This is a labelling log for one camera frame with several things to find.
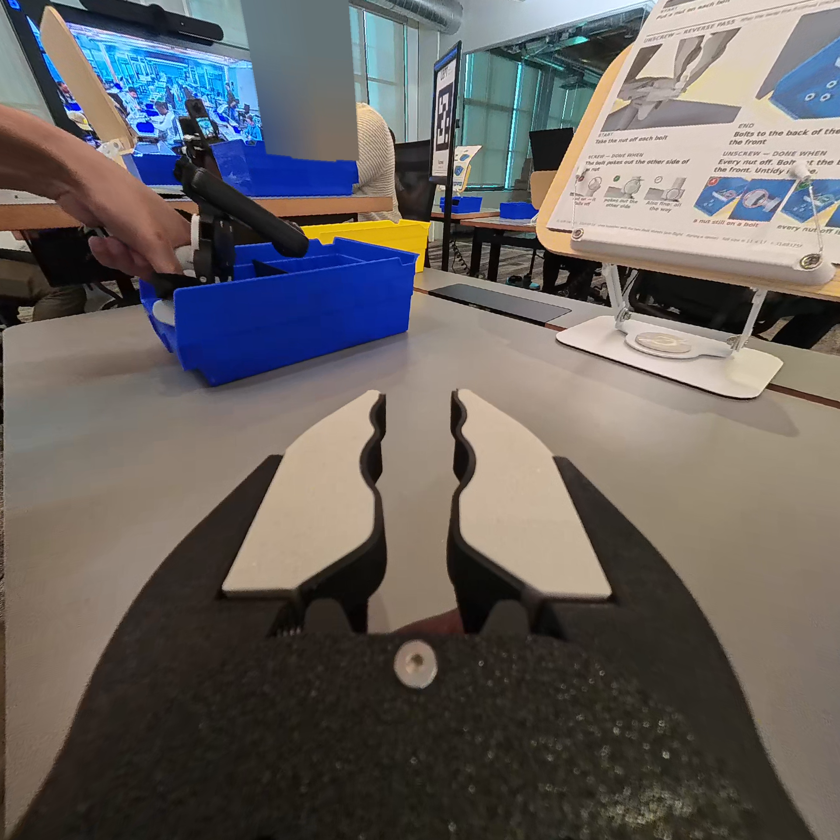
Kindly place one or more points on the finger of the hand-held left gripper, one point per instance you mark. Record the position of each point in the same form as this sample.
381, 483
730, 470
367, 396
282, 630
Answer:
164, 312

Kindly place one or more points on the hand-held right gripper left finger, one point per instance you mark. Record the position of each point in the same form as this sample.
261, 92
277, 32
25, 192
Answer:
308, 518

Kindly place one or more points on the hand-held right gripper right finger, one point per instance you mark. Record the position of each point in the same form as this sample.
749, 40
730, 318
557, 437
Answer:
525, 518

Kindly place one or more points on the blue plastic bin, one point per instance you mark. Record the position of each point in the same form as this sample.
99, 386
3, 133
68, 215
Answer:
295, 321

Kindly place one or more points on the person's left forearm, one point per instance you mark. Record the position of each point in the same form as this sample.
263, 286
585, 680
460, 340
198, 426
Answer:
39, 151

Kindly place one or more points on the person's left hand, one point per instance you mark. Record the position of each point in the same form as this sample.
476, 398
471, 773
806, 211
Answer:
131, 223

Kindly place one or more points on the black bin divider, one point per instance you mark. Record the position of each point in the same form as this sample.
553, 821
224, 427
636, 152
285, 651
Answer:
269, 268

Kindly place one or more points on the long blue bin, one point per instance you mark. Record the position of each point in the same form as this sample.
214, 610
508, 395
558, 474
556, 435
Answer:
295, 177

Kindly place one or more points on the wooden-edged table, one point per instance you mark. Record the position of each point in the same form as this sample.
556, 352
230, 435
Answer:
315, 207

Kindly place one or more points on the small blue bin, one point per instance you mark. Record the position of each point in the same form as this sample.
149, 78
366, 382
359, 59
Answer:
463, 205
154, 169
518, 210

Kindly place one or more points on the yellow plastic bin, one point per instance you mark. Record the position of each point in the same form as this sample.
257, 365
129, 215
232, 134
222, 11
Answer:
387, 235

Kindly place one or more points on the large display screen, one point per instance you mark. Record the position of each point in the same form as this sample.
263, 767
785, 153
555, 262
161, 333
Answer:
151, 72

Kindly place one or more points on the wooden board document stand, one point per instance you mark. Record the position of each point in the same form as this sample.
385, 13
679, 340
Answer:
656, 354
85, 79

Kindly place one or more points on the black flat pad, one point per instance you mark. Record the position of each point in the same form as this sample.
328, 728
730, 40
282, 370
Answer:
499, 303

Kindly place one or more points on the small instruction sign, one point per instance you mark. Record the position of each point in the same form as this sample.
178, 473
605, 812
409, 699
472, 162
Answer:
464, 167

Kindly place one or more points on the printed tag board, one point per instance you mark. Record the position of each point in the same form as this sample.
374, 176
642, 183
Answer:
446, 111

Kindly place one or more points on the wooden table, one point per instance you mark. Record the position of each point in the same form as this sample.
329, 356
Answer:
499, 222

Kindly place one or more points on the black flag panel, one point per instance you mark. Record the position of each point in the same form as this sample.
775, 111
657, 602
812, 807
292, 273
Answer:
551, 149

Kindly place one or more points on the printed instruction sheet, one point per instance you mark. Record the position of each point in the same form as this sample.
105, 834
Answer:
695, 164

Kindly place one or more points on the silver ceiling duct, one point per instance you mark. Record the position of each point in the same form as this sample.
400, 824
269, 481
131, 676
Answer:
426, 12

